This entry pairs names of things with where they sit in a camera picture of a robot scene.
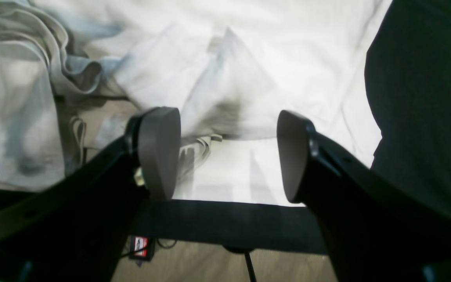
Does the black table cloth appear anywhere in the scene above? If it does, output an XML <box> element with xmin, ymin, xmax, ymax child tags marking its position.
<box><xmin>0</xmin><ymin>0</ymin><xmax>451</xmax><ymax>255</ymax></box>

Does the white T-shirt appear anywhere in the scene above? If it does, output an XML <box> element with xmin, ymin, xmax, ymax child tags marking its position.
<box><xmin>0</xmin><ymin>0</ymin><xmax>391</xmax><ymax>206</ymax></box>

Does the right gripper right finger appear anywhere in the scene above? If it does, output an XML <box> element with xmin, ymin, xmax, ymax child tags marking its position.
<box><xmin>277</xmin><ymin>110</ymin><xmax>451</xmax><ymax>282</ymax></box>

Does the black box with name sticker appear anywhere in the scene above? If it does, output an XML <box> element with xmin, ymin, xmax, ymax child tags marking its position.
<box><xmin>128</xmin><ymin>236</ymin><xmax>156</xmax><ymax>261</ymax></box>

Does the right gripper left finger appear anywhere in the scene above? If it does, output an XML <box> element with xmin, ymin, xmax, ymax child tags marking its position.
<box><xmin>0</xmin><ymin>107</ymin><xmax>181</xmax><ymax>282</ymax></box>

